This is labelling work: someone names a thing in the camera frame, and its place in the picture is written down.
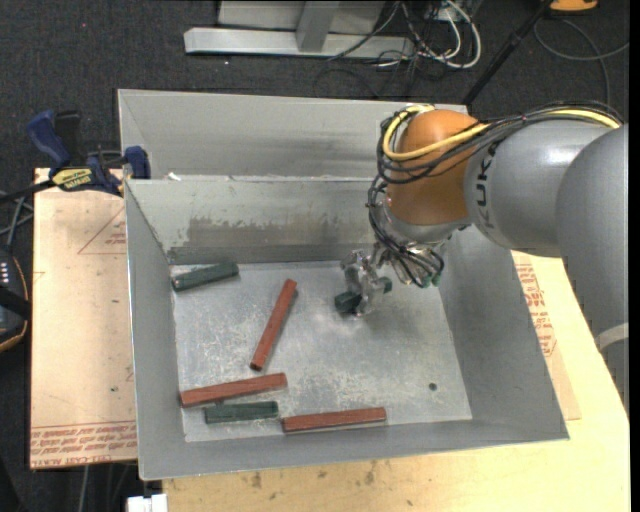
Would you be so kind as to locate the grey metal bin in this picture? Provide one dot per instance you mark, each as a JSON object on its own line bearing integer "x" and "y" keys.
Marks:
{"x": 320, "y": 360}

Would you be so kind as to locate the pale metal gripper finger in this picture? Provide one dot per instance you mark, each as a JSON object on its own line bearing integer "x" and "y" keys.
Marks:
{"x": 351, "y": 276}
{"x": 370, "y": 296}

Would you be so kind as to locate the red-brown flat block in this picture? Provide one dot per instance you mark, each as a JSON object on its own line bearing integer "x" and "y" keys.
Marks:
{"x": 274, "y": 325}
{"x": 333, "y": 419}
{"x": 232, "y": 389}

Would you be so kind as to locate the brown cardboard board, red print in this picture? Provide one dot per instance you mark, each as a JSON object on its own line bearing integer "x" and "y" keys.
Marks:
{"x": 75, "y": 325}

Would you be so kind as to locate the dark green block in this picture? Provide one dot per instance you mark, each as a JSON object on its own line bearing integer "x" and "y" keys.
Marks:
{"x": 346, "y": 302}
{"x": 205, "y": 276}
{"x": 241, "y": 412}

